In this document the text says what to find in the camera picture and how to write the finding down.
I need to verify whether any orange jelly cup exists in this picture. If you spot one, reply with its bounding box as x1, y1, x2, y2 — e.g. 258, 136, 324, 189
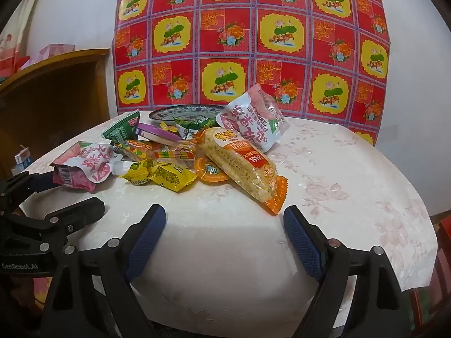
194, 155, 229, 184

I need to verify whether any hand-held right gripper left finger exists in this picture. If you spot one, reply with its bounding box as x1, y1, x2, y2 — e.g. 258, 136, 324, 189
41, 203, 167, 338

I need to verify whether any pink red gift bag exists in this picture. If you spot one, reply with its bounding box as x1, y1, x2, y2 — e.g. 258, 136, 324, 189
0, 33, 32, 76

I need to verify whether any brown wooden cabinet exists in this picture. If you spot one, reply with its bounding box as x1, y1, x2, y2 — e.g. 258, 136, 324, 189
0, 48, 111, 180

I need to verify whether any colourful candy packet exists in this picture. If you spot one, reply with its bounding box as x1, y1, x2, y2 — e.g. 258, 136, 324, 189
113, 139, 154, 161

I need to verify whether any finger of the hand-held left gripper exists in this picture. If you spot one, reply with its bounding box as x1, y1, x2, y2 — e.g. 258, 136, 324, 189
0, 172, 59, 215
21, 197, 106, 244

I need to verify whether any purple tin box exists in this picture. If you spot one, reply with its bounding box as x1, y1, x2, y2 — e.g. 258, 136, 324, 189
136, 123, 182, 145

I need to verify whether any red printed wall cloth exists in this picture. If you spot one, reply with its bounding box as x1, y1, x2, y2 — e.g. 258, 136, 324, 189
112, 0, 391, 146

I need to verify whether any large pink snack bag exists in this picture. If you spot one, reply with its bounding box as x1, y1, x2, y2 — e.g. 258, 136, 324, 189
216, 84, 291, 153

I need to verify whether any striped candy packet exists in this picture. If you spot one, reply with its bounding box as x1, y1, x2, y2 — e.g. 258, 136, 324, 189
153, 141, 197, 168

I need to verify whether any orange yellow rice cracker packet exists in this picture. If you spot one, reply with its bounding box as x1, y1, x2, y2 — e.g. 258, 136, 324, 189
202, 127, 289, 216

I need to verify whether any patterned ceramic plate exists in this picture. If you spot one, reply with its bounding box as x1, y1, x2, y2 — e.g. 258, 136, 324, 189
149, 104, 226, 127

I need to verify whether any pink box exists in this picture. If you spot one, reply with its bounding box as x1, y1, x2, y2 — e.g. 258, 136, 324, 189
39, 44, 76, 59

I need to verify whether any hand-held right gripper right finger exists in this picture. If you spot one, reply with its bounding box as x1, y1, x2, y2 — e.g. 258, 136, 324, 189
283, 205, 413, 338

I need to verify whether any red wooden chair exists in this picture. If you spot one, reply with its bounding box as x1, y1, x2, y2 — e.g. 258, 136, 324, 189
410, 211, 451, 328

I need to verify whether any green snack packet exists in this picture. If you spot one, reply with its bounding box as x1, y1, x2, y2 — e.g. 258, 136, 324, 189
175, 117, 217, 139
101, 110, 141, 145

